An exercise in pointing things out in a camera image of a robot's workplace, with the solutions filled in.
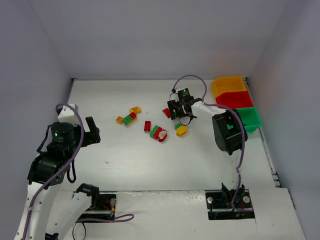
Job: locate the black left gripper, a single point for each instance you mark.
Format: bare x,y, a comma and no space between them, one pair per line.
88,136

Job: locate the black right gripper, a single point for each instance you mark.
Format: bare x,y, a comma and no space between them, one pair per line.
178,108

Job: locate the red sloped lego brick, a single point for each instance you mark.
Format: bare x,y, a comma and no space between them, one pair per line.
167,113

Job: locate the red long lego brick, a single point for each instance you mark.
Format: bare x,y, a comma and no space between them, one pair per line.
147,126

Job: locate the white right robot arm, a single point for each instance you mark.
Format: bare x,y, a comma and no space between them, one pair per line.
229,133

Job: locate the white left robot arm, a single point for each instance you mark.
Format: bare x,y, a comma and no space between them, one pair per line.
45,177

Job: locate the green yellow oval lego stack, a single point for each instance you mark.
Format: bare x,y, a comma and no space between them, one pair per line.
180,129

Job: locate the small yellow lego brick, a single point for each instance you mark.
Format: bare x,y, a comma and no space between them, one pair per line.
119,120

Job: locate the green red flower lego stack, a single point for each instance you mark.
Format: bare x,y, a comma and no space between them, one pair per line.
158,133

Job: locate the yellow curved lego brick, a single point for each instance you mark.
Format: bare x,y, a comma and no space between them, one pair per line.
136,110

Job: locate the green red yellow lego stack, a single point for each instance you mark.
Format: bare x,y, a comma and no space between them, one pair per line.
129,119

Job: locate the red plastic bin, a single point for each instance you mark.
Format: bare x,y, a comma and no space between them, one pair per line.
235,99

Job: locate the yellow plastic bin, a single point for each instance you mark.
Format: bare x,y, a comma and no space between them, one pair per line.
226,84

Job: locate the green plastic bin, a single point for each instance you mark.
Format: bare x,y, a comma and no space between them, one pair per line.
250,118

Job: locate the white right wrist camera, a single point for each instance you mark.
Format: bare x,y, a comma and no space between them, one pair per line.
175,90

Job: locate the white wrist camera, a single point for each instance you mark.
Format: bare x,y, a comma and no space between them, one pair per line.
66,115
175,90

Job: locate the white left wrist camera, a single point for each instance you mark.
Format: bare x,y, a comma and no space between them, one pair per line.
66,115

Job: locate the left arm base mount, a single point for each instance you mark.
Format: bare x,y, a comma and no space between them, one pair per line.
103,208

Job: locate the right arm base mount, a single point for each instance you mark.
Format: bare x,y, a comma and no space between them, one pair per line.
218,209

